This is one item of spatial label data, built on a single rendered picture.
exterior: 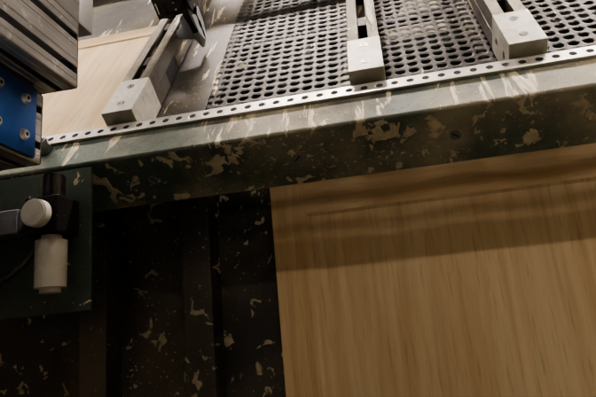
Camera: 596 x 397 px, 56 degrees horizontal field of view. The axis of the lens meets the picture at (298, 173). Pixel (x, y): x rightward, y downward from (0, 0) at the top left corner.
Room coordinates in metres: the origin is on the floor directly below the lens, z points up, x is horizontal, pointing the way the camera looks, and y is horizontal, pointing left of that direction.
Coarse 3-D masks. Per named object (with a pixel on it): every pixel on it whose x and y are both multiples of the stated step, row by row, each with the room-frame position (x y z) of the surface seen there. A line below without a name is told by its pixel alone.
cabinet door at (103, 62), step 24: (96, 48) 1.33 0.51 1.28; (120, 48) 1.30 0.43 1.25; (96, 72) 1.23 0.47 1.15; (120, 72) 1.20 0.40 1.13; (48, 96) 1.19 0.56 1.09; (72, 96) 1.17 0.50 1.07; (96, 96) 1.14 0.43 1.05; (48, 120) 1.11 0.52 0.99; (72, 120) 1.09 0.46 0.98; (96, 120) 1.07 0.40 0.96
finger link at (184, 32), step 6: (180, 18) 1.13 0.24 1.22; (186, 24) 1.15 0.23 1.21; (198, 24) 1.15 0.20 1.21; (180, 30) 1.16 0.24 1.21; (186, 30) 1.16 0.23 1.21; (180, 36) 1.17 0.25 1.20; (186, 36) 1.17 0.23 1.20; (192, 36) 1.17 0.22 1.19; (198, 36) 1.17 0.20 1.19; (204, 36) 1.19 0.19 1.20; (198, 42) 1.18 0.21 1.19; (204, 42) 1.19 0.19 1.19
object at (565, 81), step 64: (576, 64) 0.80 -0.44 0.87; (192, 128) 0.90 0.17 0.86; (256, 128) 0.86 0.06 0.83; (320, 128) 0.83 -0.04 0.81; (384, 128) 0.83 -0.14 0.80; (448, 128) 0.82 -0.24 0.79; (512, 128) 0.82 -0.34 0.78; (576, 128) 0.82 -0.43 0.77; (128, 192) 0.95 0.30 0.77; (192, 192) 0.95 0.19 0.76
